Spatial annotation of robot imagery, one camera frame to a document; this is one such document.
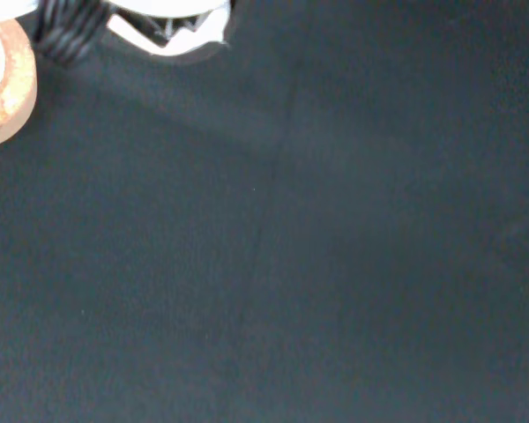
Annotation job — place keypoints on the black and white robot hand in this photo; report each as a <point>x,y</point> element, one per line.
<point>176,44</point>

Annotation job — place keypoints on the black cloth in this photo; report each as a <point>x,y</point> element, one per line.
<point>291,242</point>

